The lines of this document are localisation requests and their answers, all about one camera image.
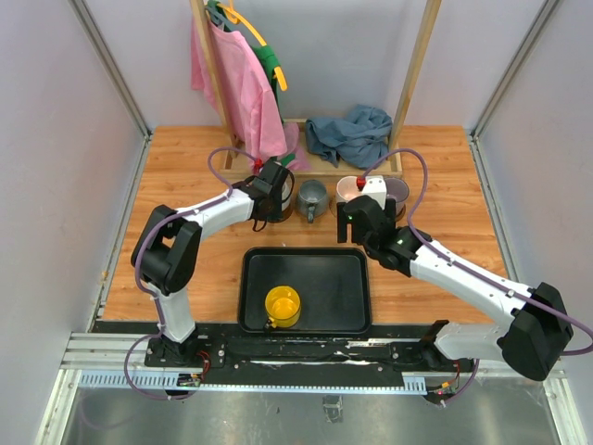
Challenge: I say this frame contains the pink shirt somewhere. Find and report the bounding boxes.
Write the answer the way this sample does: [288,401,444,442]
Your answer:
[190,16,312,172]

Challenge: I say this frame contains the green garment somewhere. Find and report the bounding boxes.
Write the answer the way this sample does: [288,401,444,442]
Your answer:
[206,0,297,168]

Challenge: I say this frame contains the blue crumpled cloth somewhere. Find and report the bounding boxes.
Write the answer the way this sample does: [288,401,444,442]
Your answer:
[305,105,393,170]

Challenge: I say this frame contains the wooden clothes rack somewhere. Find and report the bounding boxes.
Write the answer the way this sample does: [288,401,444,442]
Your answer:
[190,1,441,180]

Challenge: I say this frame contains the yellow mug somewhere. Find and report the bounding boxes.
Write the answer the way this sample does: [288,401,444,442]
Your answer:
[264,286,301,329]

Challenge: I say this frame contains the brown wooden coaster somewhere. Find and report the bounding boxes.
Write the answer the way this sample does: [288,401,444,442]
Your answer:
[396,203,406,222]
[267,206,293,223]

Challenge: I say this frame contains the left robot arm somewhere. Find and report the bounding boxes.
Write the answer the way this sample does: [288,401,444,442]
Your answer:
[131,160,295,367]

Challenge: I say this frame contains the grey mug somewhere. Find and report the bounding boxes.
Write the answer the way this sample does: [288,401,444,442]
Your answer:
[296,179,330,223]

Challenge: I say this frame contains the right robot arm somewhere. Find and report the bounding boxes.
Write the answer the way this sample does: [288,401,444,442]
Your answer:
[337,196,574,381]

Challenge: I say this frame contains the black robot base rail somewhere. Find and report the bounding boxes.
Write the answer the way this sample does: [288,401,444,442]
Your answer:
[80,321,475,390]

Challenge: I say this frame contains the yellow clothes hanger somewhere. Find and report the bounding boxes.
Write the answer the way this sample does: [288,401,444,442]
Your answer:
[219,1,288,92]

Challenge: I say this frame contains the woven rattan coaster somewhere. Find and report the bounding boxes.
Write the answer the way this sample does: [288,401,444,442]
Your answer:
[329,197,338,218]

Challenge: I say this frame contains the white speckled mug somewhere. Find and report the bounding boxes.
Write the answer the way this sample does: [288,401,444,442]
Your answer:
[281,171,295,210]

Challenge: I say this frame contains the purple glass mug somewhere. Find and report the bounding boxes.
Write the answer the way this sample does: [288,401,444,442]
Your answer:
[385,177,410,213]

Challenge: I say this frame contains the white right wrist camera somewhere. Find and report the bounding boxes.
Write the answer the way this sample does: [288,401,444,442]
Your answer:
[361,175,387,210]

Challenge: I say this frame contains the pink mug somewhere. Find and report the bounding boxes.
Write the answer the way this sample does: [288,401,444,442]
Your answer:
[335,176,362,203]

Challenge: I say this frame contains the black plastic tray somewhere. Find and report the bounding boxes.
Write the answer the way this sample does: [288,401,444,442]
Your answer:
[237,247,372,336]

